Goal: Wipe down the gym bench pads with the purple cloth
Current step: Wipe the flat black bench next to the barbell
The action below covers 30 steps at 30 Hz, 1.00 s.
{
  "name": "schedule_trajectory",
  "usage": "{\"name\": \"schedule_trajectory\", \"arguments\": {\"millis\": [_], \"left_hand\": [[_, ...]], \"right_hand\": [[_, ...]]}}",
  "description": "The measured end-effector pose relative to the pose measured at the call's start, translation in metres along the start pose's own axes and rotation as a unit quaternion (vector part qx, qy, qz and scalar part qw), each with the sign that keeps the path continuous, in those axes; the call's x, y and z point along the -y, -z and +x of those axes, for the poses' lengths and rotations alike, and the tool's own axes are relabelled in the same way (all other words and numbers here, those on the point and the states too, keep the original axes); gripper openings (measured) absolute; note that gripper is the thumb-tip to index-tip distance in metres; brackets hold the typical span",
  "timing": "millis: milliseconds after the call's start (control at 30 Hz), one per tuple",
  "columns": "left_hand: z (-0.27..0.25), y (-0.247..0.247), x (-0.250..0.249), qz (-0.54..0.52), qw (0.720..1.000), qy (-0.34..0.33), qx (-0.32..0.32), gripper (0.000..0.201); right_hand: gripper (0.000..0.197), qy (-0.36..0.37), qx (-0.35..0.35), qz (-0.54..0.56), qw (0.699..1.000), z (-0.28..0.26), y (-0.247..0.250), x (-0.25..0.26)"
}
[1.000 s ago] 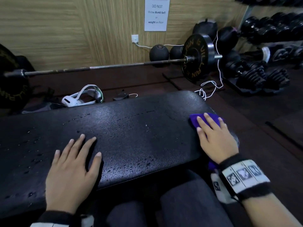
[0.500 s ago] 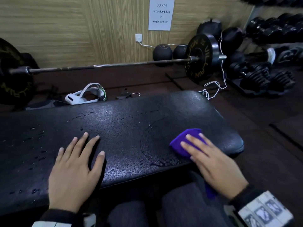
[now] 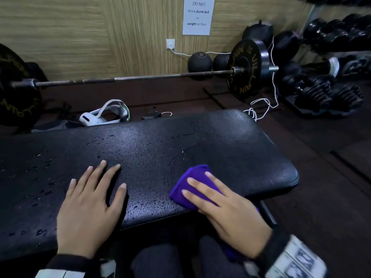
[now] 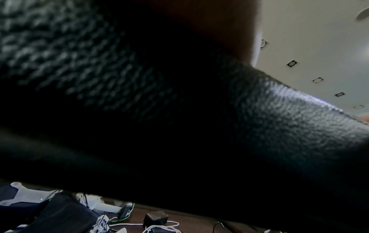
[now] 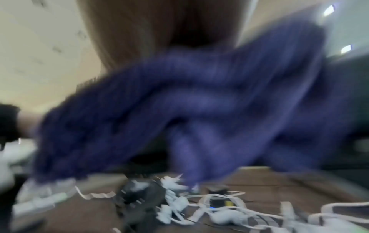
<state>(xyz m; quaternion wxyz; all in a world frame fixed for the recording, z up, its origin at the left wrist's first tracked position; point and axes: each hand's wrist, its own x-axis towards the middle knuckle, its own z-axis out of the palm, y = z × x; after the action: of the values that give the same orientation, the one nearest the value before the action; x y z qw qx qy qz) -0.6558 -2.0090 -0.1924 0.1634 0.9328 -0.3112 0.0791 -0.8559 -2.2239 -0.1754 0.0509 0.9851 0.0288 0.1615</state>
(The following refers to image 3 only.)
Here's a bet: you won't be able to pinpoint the black bench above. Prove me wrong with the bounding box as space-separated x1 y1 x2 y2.
0 109 300 260

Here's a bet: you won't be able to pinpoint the long white charging cable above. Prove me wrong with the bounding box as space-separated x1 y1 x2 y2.
170 35 280 122

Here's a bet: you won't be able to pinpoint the heap of large black dumbbells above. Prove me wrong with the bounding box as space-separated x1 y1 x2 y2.
279 73 365 117

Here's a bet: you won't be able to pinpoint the black charger with white cord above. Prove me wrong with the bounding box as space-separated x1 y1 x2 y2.
141 108 173 121

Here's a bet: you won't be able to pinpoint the black right wristband with markers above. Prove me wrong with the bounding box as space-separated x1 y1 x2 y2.
254 225 330 278

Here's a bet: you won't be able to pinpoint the white headset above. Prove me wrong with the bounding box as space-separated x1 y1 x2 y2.
79 98 130 127

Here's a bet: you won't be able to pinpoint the small black medicine ball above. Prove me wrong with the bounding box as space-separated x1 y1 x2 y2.
187 51 214 81
213 53 231 76

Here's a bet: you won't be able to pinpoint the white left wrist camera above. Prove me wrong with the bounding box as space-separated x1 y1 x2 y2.
99 258 117 278

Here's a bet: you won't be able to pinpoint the grey and black cloth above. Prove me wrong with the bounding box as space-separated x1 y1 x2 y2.
31 119 82 134

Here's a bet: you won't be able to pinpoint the person's left hand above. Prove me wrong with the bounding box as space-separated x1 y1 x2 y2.
56 160 128 260

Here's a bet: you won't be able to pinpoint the white paper wall sign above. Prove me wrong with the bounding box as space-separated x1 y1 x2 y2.
182 0 216 36

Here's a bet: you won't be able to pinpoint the large black medicine ball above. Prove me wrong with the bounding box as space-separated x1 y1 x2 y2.
241 20 274 49
272 29 303 66

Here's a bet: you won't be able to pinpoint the person's dark trousers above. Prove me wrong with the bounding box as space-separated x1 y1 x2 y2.
129 234 250 278

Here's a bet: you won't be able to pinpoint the person's right hand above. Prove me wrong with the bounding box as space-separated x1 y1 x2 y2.
182 171 273 260

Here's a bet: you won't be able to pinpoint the purple cleaning cloth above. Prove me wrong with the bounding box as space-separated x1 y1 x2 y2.
169 164 262 263

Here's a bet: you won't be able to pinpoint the row of grey dumbbells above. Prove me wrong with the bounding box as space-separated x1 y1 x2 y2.
301 54 371 81

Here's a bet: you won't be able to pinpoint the rack of black dumbbells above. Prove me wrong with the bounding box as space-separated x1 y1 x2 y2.
298 0 371 53

